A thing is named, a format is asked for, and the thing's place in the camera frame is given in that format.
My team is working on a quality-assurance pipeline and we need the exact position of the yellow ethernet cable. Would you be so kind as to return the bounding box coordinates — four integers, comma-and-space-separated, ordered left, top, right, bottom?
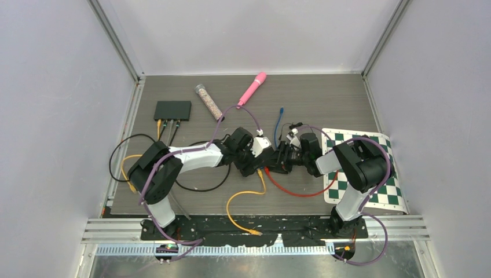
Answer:
226, 169, 268, 236

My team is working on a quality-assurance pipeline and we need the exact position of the red ethernet cable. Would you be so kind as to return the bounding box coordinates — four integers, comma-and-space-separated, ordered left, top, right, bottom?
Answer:
263, 167, 339, 198

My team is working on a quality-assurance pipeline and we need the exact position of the black power adapter with cord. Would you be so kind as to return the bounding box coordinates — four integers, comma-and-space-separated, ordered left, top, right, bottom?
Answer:
278, 122, 306, 142

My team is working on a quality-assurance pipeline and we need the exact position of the green white checkerboard mat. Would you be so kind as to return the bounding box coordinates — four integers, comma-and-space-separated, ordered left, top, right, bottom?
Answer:
322, 128, 408, 214

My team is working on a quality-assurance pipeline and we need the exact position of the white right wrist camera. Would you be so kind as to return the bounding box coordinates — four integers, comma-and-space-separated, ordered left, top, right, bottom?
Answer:
287, 128, 301, 147

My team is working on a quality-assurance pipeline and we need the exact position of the blue ethernet cable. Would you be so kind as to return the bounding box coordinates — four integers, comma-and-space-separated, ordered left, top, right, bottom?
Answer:
273, 107, 285, 149

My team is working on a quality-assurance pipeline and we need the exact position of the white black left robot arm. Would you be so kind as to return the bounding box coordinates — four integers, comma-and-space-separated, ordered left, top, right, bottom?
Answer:
126, 127, 273, 240

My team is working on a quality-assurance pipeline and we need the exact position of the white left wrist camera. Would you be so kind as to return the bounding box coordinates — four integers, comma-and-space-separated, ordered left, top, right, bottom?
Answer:
251, 129, 271, 158

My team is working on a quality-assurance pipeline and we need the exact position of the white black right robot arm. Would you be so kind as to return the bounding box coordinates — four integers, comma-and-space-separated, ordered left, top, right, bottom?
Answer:
267, 133, 393, 238

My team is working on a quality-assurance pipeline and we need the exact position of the yellow cable in grey switch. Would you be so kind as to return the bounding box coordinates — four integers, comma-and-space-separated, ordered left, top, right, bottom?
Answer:
120, 119, 163, 193

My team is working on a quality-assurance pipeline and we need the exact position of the glitter tube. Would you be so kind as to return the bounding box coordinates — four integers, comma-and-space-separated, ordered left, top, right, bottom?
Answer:
195, 84, 222, 121

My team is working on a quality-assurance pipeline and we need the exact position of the aluminium front rail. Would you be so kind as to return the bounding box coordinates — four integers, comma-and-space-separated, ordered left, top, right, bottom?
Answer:
81, 215, 430, 245

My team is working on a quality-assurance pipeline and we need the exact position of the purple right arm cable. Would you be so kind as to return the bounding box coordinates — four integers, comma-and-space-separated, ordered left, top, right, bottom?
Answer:
295, 125, 393, 267

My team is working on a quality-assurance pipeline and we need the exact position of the dark grey network switch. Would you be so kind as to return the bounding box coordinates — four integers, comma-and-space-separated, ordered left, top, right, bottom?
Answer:
153, 101, 192, 122

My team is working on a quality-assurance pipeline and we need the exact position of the pink marker pen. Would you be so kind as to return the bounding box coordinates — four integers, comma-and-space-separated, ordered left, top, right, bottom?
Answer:
237, 72, 267, 106

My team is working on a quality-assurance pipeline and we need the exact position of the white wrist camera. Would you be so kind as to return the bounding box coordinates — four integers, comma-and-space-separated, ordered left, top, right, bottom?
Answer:
287, 128, 301, 147
251, 129, 271, 158

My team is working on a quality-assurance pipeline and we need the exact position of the black cable teal boot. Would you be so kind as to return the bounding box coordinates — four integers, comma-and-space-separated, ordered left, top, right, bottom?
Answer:
158, 119, 168, 138
109, 120, 232, 193

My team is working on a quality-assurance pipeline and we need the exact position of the small black TP-Link switch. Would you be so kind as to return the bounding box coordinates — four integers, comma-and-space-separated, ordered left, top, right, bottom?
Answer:
240, 148, 276, 177

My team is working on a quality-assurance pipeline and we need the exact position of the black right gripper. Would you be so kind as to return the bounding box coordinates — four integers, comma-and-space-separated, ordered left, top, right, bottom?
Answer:
263, 140, 309, 174

